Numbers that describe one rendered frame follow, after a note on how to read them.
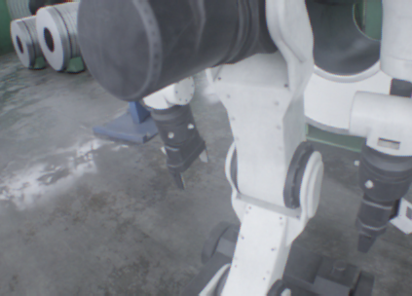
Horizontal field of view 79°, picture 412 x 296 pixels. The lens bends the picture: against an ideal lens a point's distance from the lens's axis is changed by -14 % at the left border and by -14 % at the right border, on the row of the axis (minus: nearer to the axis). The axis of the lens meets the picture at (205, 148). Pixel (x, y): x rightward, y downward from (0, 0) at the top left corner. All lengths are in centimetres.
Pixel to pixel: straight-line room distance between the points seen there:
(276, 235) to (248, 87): 34
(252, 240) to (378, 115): 41
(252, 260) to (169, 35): 56
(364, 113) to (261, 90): 16
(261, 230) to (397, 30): 48
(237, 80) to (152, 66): 27
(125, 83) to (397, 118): 32
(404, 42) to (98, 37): 31
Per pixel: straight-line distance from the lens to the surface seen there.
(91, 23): 28
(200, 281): 97
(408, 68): 36
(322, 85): 166
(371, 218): 53
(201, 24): 25
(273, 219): 65
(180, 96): 57
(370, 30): 409
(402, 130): 41
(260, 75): 46
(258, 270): 69
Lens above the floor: 96
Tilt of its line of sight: 29 degrees down
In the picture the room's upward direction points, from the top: 8 degrees counter-clockwise
